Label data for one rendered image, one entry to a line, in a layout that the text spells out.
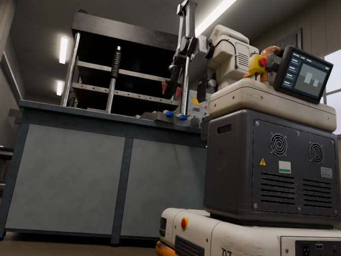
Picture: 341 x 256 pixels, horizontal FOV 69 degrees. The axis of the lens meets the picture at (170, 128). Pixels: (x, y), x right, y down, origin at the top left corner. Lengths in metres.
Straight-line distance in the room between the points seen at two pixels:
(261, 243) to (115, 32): 2.42
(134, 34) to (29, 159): 1.69
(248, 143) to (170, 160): 0.88
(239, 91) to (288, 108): 0.22
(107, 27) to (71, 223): 1.93
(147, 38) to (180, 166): 1.57
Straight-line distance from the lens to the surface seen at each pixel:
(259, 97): 1.00
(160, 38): 2.85
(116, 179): 1.65
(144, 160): 1.67
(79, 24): 2.85
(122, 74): 2.76
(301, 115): 1.15
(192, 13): 1.80
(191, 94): 2.84
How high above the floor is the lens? 0.38
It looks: 13 degrees up
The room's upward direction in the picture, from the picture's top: 6 degrees clockwise
